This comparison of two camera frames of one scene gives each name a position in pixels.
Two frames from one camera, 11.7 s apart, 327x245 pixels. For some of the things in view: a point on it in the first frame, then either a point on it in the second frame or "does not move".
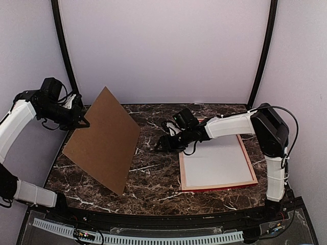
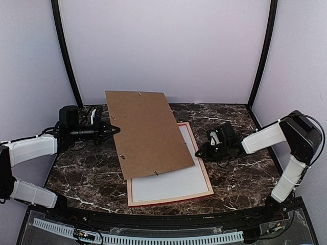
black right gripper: x=169 y=146 to x=206 y=153
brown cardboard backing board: x=107 y=148 to x=150 y=140
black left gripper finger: x=82 y=122 to x=109 y=130
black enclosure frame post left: x=59 y=20 does not move
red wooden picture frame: x=216 y=163 to x=175 y=198
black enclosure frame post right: x=266 y=53 does not move
